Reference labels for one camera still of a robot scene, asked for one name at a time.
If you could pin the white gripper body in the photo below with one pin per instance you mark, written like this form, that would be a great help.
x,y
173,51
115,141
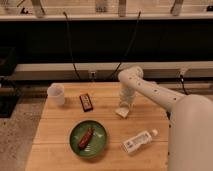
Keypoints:
x,y
126,100

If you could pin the white sponge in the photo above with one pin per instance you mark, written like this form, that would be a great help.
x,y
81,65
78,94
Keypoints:
x,y
122,111

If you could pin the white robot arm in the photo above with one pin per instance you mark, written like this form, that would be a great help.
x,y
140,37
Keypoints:
x,y
190,142

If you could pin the dark chocolate bar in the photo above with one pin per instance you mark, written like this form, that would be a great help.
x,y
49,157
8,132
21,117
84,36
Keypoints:
x,y
86,102

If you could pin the white plastic bottle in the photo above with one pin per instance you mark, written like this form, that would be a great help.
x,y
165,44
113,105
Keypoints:
x,y
134,143

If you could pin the green plate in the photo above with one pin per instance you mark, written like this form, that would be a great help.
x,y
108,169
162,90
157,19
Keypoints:
x,y
97,142

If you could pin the brown sausage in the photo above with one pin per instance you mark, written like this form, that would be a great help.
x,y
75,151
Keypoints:
x,y
85,139

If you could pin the clear plastic cup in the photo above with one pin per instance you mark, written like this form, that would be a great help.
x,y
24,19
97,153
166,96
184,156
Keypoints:
x,y
56,93

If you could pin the black box at left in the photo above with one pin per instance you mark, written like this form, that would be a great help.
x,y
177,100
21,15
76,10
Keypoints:
x,y
8,63

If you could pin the wall power outlet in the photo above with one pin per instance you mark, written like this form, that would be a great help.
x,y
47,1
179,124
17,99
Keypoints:
x,y
92,75

